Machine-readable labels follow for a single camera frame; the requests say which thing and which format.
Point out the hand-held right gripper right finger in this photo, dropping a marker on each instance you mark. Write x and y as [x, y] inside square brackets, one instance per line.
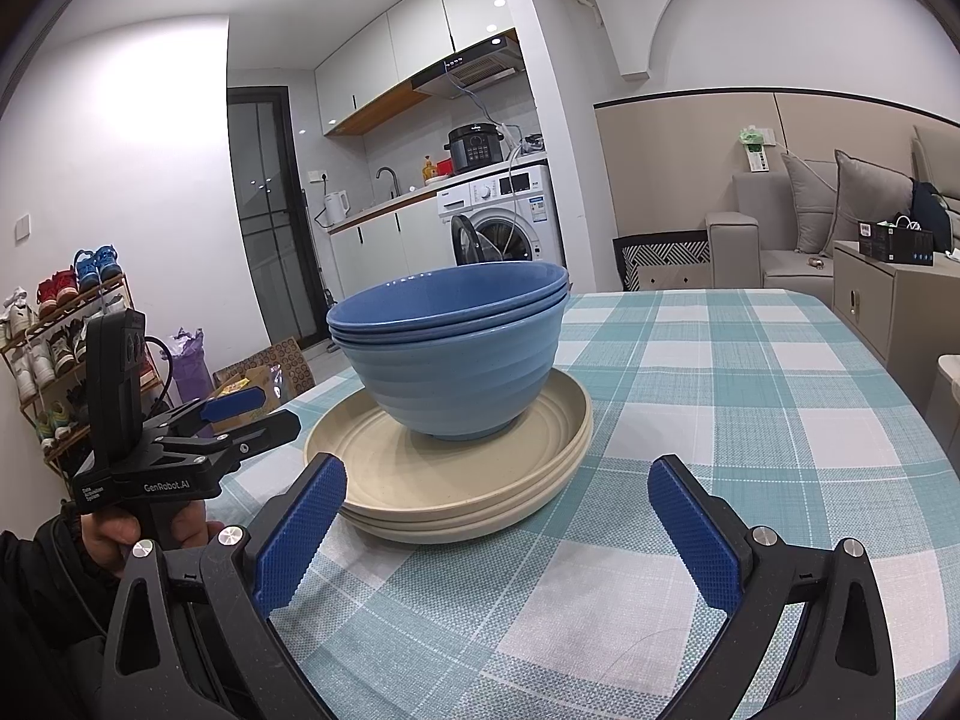
[694, 532]

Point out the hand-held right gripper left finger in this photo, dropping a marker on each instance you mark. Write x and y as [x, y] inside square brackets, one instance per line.
[300, 532]

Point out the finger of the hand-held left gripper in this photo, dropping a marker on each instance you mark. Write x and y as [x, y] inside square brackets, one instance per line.
[262, 431]
[232, 405]

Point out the blue bowl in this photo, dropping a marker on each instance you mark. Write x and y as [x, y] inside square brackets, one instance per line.
[420, 333]
[450, 285]
[450, 397]

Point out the person's left forearm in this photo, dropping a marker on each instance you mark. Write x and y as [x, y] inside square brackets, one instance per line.
[45, 615]

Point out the person's left hand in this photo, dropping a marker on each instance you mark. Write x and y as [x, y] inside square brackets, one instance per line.
[105, 532]

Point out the brown cardboard box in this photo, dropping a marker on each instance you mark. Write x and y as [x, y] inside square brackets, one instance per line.
[259, 379]

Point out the purple bag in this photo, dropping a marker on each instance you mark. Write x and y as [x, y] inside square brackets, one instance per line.
[187, 367]

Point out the brown patterned flat box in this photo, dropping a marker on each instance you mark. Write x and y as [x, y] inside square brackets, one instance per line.
[289, 360]

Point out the wooden shoe rack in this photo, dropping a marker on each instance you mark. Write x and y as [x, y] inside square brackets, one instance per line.
[75, 309]

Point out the assorted shoes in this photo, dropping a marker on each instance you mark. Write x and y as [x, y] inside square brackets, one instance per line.
[56, 289]

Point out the teal checked tablecloth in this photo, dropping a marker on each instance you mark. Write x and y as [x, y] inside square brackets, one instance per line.
[712, 390]

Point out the black glass door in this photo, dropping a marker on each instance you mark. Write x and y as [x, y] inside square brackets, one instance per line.
[270, 240]

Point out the white electric kettle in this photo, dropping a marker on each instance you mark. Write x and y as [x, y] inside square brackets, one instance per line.
[335, 208]

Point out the white base cabinet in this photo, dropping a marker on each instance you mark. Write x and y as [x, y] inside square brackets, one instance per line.
[405, 247]

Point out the chrome kitchen faucet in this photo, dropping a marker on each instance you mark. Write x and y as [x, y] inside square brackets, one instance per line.
[395, 184]

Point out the black patterned chair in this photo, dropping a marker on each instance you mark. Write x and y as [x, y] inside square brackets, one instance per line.
[660, 255]

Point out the grey sofa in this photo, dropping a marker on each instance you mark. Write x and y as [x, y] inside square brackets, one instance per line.
[739, 255]

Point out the beige side cabinet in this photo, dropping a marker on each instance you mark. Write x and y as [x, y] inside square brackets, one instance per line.
[877, 300]

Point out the white washing machine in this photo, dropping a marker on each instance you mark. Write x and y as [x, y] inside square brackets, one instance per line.
[525, 202]

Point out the grey pillow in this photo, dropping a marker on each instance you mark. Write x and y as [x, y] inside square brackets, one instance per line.
[870, 195]
[810, 202]

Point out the black box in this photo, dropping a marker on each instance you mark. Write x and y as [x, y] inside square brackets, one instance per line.
[896, 244]

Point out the black pressure cooker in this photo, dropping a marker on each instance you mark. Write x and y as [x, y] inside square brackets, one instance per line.
[476, 150]

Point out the dark blue bag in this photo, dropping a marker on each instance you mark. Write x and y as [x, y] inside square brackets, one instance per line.
[930, 210]

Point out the steel range hood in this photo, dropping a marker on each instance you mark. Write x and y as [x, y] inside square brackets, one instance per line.
[480, 67]

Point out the white wall switch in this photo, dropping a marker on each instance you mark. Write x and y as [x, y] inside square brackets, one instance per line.
[23, 226]

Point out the white green wall holder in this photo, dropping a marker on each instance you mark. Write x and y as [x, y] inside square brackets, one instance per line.
[756, 157]

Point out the white wall cabinets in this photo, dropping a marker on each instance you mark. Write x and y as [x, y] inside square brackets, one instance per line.
[412, 37]

